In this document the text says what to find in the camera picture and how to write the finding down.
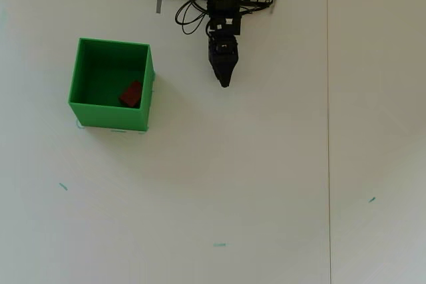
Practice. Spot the red block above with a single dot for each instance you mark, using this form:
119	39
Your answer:
130	95

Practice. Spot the green open plastic bin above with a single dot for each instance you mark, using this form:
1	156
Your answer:
110	116

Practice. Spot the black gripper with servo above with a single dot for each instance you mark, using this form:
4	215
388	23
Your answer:
223	52

